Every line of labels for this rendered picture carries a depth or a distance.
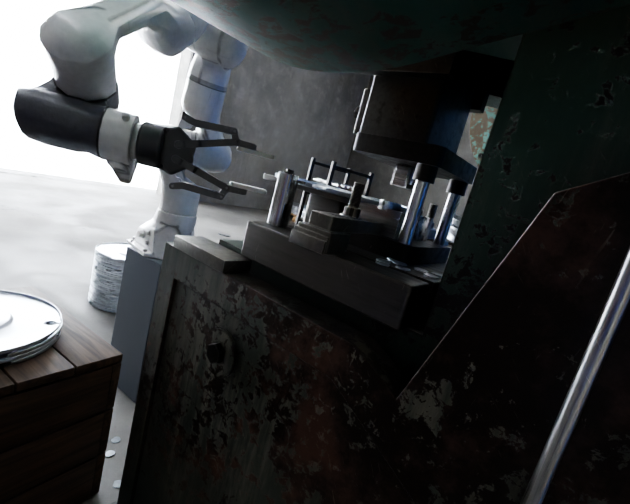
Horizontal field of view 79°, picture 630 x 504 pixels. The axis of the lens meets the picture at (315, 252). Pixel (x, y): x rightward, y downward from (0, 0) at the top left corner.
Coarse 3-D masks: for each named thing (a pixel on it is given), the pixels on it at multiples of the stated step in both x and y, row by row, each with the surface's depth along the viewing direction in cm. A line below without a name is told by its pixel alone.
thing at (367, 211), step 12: (360, 204) 67; (372, 204) 66; (360, 216) 67; (372, 216) 66; (384, 216) 64; (396, 216) 63; (420, 216) 69; (384, 228) 64; (396, 228) 63; (420, 228) 71; (420, 240) 73
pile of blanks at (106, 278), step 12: (96, 252) 169; (96, 264) 169; (108, 264) 166; (120, 264) 166; (96, 276) 169; (108, 276) 167; (120, 276) 167; (96, 288) 171; (108, 288) 168; (96, 300) 170; (108, 300) 169
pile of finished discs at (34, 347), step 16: (0, 304) 81; (16, 304) 82; (32, 304) 84; (48, 304) 86; (0, 320) 74; (16, 320) 76; (32, 320) 78; (48, 320) 79; (0, 336) 70; (16, 336) 71; (32, 336) 73; (48, 336) 74; (0, 352) 65; (16, 352) 67; (32, 352) 70
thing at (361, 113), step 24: (480, 72) 68; (384, 96) 64; (408, 96) 62; (432, 96) 60; (456, 96) 63; (360, 120) 70; (384, 120) 64; (408, 120) 62; (432, 120) 60; (456, 120) 67; (456, 144) 70
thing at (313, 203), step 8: (264, 176) 82; (272, 176) 80; (312, 192) 74; (320, 192) 73; (312, 200) 77; (320, 200) 75; (328, 200) 74; (336, 200) 71; (344, 200) 70; (312, 208) 77; (320, 208) 75; (328, 208) 74; (336, 208) 74; (304, 216) 78
